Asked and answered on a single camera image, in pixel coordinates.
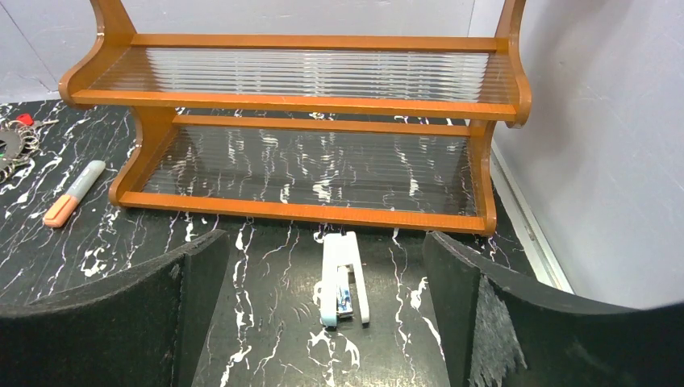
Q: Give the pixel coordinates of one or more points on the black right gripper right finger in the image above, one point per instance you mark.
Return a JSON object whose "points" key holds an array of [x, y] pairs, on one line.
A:
{"points": [[499, 327]]}

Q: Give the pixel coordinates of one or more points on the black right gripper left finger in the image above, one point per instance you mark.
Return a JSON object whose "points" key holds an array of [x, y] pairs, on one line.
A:
{"points": [[144, 326]]}

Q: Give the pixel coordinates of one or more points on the grey orange marker pen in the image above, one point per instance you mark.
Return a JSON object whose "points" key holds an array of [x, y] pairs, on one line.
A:
{"points": [[59, 213]]}

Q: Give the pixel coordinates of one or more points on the orange wooden two-tier shelf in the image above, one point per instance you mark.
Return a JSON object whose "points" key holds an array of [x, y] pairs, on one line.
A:
{"points": [[457, 86]]}

